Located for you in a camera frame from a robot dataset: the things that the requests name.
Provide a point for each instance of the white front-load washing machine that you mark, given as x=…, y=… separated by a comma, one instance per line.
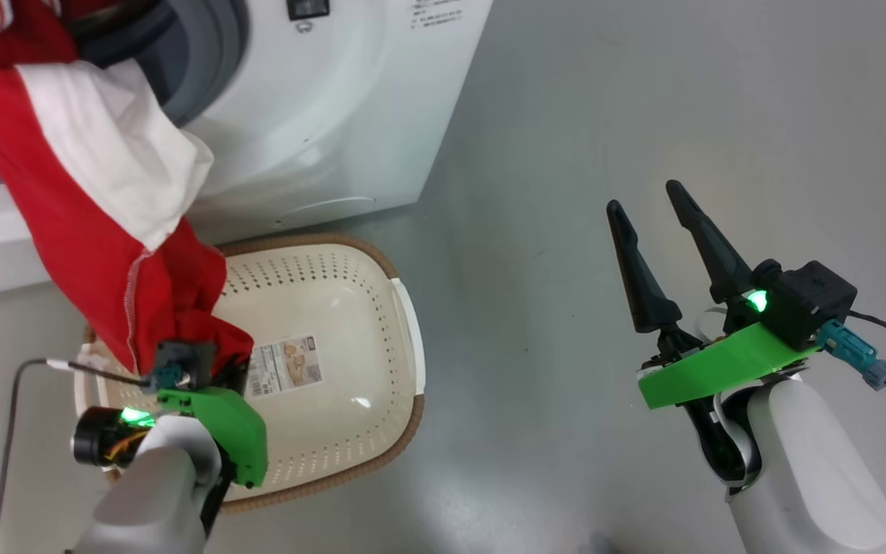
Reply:
x=320, y=115

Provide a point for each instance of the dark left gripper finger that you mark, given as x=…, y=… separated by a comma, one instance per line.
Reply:
x=234, y=375

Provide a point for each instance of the printed text warning sticker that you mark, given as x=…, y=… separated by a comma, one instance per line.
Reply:
x=437, y=11

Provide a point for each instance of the grey rubber door gasket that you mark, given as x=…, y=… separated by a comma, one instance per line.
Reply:
x=204, y=46

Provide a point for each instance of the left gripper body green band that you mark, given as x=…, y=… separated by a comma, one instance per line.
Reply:
x=235, y=438

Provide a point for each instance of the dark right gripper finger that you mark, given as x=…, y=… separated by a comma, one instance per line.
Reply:
x=716, y=258
x=643, y=285

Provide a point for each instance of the round white filter cover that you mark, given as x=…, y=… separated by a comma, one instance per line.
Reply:
x=335, y=206

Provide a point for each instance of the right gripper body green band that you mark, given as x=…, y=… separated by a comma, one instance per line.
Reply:
x=712, y=369

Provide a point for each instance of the cream perforated laundry basket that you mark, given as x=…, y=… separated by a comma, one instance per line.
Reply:
x=335, y=431

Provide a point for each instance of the black door lock socket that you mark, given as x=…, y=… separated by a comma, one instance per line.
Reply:
x=307, y=8

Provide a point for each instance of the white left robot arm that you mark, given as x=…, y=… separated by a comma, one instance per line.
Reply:
x=151, y=500

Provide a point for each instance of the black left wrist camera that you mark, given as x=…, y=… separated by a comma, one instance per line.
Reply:
x=185, y=362

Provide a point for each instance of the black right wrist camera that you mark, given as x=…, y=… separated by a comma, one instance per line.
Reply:
x=808, y=300

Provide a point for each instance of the paper product label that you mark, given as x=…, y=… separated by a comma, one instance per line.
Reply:
x=285, y=365

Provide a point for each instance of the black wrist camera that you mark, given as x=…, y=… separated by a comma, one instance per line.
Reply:
x=185, y=362
x=808, y=300

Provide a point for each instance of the red and white jersey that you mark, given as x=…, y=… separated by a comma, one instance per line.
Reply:
x=81, y=223

